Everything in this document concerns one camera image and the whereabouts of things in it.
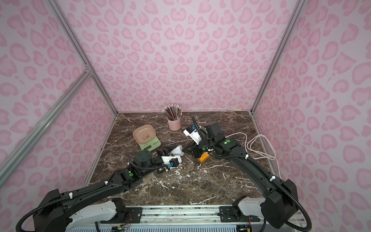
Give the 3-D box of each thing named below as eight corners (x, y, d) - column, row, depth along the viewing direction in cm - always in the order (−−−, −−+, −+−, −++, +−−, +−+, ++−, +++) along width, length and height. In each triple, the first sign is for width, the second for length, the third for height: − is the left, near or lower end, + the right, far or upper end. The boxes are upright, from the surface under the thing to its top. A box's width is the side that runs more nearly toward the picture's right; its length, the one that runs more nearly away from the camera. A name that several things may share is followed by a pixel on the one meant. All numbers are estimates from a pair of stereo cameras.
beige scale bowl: (132, 145, 102) (130, 141, 98) (137, 129, 111) (135, 124, 107) (153, 145, 102) (152, 140, 97) (156, 129, 111) (155, 124, 107)
